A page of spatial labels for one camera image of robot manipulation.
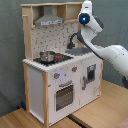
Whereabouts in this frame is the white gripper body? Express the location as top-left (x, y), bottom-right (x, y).
top-left (81, 0), bottom-right (92, 14)

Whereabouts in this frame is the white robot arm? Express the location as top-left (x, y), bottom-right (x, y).
top-left (78, 0), bottom-right (128, 88)

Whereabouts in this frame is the wooden toy kitchen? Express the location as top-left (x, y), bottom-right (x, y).
top-left (20, 1), bottom-right (107, 128)

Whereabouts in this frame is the grey range hood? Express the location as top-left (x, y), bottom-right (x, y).
top-left (35, 5), bottom-right (64, 27)

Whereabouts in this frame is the black toy faucet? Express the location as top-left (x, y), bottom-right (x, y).
top-left (67, 33), bottom-right (78, 49)

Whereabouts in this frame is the grey toy sink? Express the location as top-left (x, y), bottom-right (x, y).
top-left (66, 47), bottom-right (91, 56)

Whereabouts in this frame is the black toy stovetop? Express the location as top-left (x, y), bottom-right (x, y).
top-left (35, 53), bottom-right (71, 66)

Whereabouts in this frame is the red right stove knob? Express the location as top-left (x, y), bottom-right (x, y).
top-left (71, 66), bottom-right (78, 73)

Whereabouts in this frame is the steel toy pot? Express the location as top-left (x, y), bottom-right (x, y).
top-left (40, 51), bottom-right (55, 62)

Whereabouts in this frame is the white cabinet door with dispenser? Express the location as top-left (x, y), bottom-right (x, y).
top-left (80, 57), bottom-right (102, 106)

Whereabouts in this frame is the white oven door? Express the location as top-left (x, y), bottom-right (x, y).
top-left (55, 80), bottom-right (74, 111)

